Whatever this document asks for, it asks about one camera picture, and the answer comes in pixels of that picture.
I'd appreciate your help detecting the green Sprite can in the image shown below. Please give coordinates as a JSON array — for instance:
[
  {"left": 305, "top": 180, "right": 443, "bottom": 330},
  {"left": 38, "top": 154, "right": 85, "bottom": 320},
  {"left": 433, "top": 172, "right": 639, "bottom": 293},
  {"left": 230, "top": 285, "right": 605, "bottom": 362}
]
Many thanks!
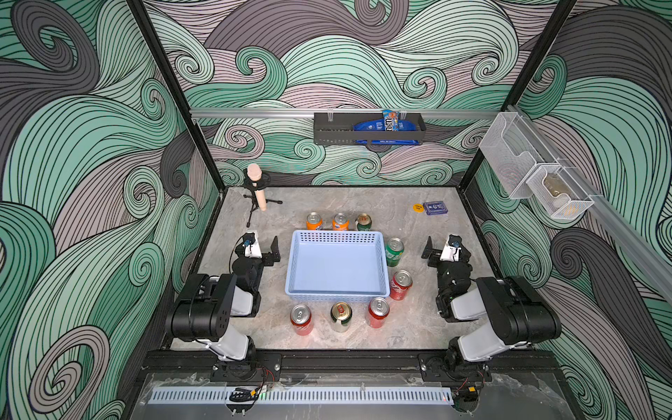
[{"left": 385, "top": 237, "right": 404, "bottom": 267}]

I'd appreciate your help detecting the red cola can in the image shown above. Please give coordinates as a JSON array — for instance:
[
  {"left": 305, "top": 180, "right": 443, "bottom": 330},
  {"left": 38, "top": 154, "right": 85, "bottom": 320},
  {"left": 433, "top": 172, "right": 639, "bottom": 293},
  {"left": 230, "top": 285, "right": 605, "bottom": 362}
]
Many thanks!
[
  {"left": 367, "top": 297, "right": 390, "bottom": 328},
  {"left": 390, "top": 269, "right": 413, "bottom": 301},
  {"left": 290, "top": 304, "right": 313, "bottom": 336}
]

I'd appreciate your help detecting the orange Fanta can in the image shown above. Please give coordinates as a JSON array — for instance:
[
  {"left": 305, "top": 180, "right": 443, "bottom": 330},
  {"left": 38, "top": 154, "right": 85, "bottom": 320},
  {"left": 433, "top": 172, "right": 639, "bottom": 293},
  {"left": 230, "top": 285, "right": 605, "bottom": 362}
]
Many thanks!
[
  {"left": 306, "top": 212, "right": 323, "bottom": 230},
  {"left": 332, "top": 213, "right": 349, "bottom": 231}
]

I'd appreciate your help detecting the green gold-top can back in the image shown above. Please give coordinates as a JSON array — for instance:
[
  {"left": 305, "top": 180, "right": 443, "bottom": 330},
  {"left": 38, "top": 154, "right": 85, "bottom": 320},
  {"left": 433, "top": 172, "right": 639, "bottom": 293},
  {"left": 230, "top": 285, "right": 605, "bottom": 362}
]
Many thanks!
[{"left": 355, "top": 213, "right": 372, "bottom": 231}]

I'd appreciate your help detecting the green gold-top can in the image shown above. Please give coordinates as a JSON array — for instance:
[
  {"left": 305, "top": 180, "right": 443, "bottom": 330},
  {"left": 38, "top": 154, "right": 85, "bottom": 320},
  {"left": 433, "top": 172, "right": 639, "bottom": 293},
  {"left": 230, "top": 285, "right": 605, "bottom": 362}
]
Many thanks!
[
  {"left": 355, "top": 213, "right": 372, "bottom": 231},
  {"left": 330, "top": 302, "right": 353, "bottom": 333}
]

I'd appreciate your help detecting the green gold-top can front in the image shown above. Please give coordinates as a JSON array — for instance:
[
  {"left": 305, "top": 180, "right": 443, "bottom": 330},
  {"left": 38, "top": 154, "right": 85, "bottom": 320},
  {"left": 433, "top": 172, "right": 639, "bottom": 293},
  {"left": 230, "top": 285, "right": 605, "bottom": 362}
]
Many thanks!
[{"left": 330, "top": 302, "right": 353, "bottom": 333}]

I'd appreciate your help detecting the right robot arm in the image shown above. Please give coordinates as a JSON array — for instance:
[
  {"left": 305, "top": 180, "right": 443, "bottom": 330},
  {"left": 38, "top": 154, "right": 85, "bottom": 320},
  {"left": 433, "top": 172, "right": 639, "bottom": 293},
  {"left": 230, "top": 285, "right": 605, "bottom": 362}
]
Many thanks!
[{"left": 421, "top": 234, "right": 562, "bottom": 371}]

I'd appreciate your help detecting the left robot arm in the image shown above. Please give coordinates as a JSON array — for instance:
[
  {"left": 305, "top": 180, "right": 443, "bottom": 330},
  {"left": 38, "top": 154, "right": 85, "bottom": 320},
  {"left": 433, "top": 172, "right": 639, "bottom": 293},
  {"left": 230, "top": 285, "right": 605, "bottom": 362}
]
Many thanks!
[{"left": 166, "top": 230, "right": 281, "bottom": 363}]

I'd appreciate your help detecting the light blue plastic basket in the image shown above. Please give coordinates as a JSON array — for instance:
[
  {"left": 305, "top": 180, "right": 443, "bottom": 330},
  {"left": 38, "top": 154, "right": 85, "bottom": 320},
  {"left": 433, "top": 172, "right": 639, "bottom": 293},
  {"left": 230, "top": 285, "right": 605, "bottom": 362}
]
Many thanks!
[{"left": 285, "top": 230, "right": 390, "bottom": 303}]

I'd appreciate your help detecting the blue playing card box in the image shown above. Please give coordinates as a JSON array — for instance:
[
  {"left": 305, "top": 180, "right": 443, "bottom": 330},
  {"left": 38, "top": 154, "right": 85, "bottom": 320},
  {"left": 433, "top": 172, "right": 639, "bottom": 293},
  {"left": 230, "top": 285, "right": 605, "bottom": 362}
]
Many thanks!
[{"left": 423, "top": 201, "right": 448, "bottom": 215}]

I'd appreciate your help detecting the beige microphone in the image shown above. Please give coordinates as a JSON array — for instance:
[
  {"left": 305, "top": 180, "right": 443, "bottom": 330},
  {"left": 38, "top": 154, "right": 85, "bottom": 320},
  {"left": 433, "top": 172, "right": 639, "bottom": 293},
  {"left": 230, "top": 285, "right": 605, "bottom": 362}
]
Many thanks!
[{"left": 247, "top": 164, "right": 267, "bottom": 212}]

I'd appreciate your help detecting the blue snack packet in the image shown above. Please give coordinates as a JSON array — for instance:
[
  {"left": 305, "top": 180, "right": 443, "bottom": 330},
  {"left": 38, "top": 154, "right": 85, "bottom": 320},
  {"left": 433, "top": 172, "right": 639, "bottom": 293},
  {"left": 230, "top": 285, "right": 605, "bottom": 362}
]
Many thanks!
[{"left": 353, "top": 110, "right": 419, "bottom": 145}]

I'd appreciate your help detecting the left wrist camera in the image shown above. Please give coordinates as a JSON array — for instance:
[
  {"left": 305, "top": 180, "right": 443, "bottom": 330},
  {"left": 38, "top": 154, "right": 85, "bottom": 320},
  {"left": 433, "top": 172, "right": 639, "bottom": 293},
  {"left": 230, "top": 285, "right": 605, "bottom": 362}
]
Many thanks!
[{"left": 243, "top": 232, "right": 262, "bottom": 258}]

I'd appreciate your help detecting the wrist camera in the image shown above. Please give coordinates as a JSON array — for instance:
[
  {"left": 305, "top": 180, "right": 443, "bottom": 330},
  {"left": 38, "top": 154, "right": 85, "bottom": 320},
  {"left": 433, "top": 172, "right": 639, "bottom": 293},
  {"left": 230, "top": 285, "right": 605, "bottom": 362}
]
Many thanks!
[
  {"left": 439, "top": 234, "right": 462, "bottom": 263},
  {"left": 243, "top": 232, "right": 262, "bottom": 258}
]

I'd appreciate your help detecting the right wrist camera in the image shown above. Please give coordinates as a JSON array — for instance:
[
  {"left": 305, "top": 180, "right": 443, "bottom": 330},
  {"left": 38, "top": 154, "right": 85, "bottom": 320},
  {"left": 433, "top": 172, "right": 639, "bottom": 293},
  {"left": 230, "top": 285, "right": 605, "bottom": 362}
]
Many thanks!
[{"left": 439, "top": 234, "right": 462, "bottom": 263}]

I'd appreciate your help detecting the large clear wall bin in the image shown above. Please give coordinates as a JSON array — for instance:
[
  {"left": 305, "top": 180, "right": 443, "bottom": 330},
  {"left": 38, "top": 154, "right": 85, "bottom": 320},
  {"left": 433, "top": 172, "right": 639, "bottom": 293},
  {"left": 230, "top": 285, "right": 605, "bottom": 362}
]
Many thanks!
[{"left": 479, "top": 112, "right": 542, "bottom": 200}]

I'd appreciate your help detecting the small clear wall bin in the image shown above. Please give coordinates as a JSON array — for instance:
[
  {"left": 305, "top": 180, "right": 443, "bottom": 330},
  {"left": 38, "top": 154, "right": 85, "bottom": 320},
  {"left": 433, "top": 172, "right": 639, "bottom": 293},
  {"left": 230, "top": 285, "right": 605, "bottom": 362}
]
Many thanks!
[{"left": 526, "top": 164, "right": 594, "bottom": 221}]

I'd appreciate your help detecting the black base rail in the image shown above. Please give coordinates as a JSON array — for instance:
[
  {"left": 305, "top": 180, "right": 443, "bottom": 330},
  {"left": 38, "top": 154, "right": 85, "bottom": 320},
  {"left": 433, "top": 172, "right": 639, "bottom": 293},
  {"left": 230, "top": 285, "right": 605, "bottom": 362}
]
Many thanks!
[{"left": 140, "top": 349, "right": 560, "bottom": 384}]

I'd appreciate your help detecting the black wall shelf tray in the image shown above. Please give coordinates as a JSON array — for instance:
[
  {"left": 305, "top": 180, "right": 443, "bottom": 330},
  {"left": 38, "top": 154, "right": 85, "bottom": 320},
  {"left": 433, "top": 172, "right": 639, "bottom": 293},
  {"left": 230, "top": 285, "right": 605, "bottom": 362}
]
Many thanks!
[{"left": 313, "top": 111, "right": 427, "bottom": 146}]

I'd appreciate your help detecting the white perforated cable duct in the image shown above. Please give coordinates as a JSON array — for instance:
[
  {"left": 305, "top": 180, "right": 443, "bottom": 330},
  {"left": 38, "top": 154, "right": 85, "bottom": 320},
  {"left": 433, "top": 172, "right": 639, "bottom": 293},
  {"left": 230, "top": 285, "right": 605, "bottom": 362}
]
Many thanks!
[{"left": 148, "top": 386, "right": 454, "bottom": 405}]

